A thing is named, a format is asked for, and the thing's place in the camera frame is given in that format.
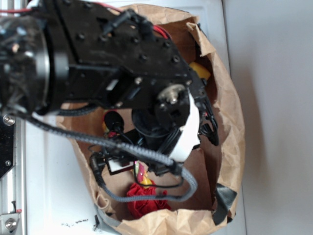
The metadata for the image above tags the red paper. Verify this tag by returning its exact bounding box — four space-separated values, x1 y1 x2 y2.
126 183 171 219

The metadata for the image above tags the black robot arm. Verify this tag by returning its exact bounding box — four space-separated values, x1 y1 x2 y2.
0 0 219 174

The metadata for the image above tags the black metal bracket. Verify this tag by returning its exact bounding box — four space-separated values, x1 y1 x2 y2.
0 115 16 180

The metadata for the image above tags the aluminium frame rail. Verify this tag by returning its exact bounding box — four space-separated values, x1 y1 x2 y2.
0 0 27 235

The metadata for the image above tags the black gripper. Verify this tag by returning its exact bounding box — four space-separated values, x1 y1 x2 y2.
104 73 219 176

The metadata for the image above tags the yellow foam block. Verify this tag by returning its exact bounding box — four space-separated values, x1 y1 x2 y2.
189 62 211 81

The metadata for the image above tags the grey braided cable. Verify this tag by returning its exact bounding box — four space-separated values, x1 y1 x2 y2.
2 107 198 203

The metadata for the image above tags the multicolour twisted rope toy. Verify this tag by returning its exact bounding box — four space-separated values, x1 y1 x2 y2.
102 111 154 188

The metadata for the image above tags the brown paper bag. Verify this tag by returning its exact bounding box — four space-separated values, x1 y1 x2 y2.
71 3 246 235

